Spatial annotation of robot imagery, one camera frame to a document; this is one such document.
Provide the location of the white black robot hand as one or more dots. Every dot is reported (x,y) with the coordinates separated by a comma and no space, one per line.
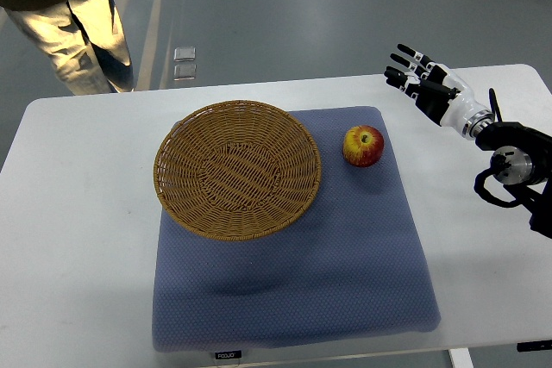
(437,91)

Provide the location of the red yellow apple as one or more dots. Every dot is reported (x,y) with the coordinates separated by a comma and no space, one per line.
(363,146)

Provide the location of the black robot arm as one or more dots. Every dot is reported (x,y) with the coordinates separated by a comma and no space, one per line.
(520,161)

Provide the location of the brown wicker basket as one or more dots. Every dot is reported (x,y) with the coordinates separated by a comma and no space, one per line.
(237,170)

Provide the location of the blue quilted mat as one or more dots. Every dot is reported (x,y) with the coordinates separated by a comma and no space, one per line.
(351,266)

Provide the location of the upper metal floor plate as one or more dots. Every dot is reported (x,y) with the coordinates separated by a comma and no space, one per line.
(184,54)

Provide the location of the metal floor plate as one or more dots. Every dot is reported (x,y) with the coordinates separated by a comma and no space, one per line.
(184,71)
(184,54)

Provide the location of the lower metal floor plate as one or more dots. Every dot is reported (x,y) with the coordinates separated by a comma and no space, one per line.
(184,71)

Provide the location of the white table leg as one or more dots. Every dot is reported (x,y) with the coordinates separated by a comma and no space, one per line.
(460,358)

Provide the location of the black table label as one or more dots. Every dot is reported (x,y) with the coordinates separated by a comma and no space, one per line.
(237,354)

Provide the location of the person in beige trousers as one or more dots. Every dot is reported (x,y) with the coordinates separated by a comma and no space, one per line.
(83,39)

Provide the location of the black bracket under table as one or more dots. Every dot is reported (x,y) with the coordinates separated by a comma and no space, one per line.
(534,346)

